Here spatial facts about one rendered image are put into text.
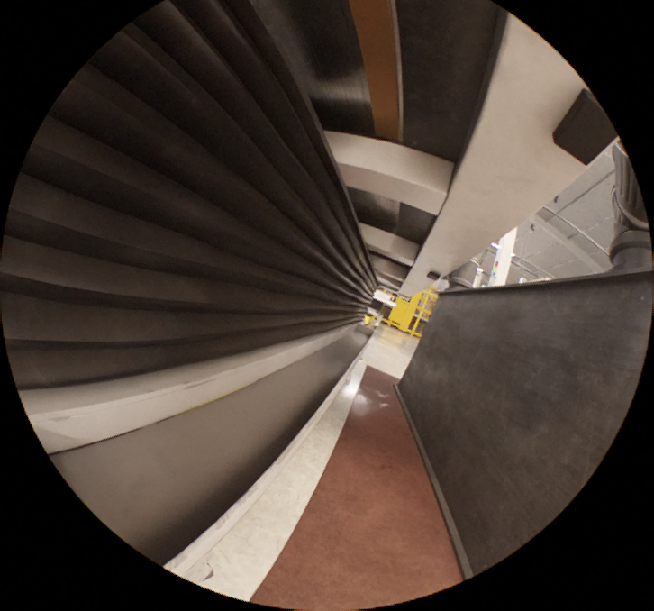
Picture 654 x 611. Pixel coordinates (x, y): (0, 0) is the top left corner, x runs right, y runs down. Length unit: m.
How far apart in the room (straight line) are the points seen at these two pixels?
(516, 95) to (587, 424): 0.66
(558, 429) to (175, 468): 0.78
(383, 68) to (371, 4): 0.10
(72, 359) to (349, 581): 0.65
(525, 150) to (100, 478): 0.46
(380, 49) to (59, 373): 0.45
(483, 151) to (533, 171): 0.06
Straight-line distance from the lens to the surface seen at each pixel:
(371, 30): 0.34
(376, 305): 5.77
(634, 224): 0.85
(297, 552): 0.66
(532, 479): 0.78
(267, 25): 0.25
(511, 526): 0.81
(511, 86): 0.22
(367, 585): 0.70
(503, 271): 4.93
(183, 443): 0.27
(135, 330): 0.21
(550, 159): 0.26
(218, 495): 0.24
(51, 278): 0.17
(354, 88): 0.41
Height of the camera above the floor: 0.58
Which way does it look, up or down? level
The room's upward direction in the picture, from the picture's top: 23 degrees clockwise
